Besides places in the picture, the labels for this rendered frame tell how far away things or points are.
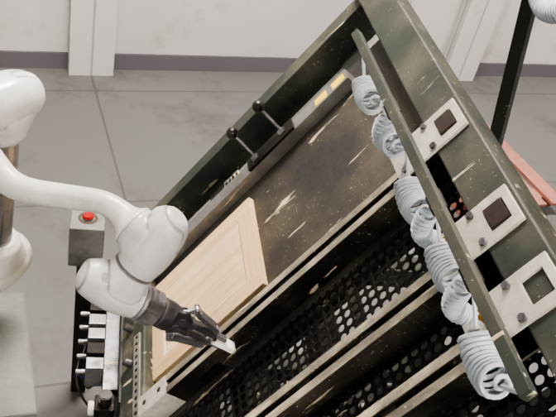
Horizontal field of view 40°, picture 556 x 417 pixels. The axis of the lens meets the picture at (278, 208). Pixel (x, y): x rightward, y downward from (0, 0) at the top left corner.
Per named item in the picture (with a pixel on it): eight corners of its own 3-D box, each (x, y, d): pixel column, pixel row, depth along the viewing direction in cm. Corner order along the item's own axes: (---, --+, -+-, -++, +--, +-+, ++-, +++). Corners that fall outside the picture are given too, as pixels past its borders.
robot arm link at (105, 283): (125, 330, 173) (159, 291, 169) (66, 303, 166) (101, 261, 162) (122, 300, 182) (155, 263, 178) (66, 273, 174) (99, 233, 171)
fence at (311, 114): (155, 269, 258) (146, 264, 256) (353, 76, 221) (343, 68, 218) (155, 280, 254) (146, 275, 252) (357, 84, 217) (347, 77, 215)
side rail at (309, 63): (168, 229, 280) (144, 216, 275) (383, 14, 237) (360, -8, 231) (169, 240, 276) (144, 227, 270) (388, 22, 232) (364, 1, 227)
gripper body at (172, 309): (146, 332, 178) (177, 347, 182) (168, 311, 174) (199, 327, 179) (146, 309, 184) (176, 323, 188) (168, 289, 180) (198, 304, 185)
